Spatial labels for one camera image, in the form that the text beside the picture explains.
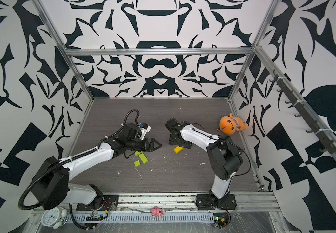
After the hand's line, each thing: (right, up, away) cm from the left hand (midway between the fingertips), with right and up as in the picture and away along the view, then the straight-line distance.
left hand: (155, 143), depth 81 cm
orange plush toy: (+46, +9, +13) cm, 49 cm away
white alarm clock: (-46, -31, -14) cm, 57 cm away
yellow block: (+13, -6, +10) cm, 18 cm away
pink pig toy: (+1, -30, -11) cm, 32 cm away
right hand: (+13, -1, +10) cm, 16 cm away
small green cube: (-11, -13, +6) cm, 18 cm away
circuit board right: (+33, -35, -10) cm, 49 cm away
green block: (-8, -10, +8) cm, 15 cm away
